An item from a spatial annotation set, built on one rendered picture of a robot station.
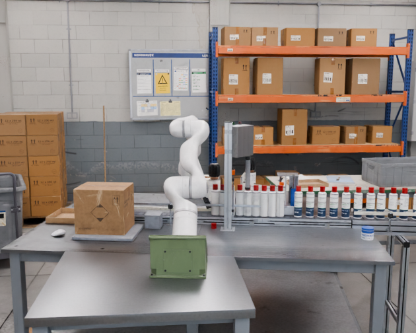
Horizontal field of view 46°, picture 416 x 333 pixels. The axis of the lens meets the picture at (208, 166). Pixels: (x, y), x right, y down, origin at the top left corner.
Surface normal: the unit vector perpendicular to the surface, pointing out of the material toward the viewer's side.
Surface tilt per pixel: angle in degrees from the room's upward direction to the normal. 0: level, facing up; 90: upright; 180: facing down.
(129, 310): 0
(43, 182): 89
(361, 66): 89
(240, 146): 90
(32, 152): 90
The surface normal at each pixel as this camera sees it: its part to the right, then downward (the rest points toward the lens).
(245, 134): 0.76, 0.11
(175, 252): -0.03, 0.16
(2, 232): 0.40, 0.21
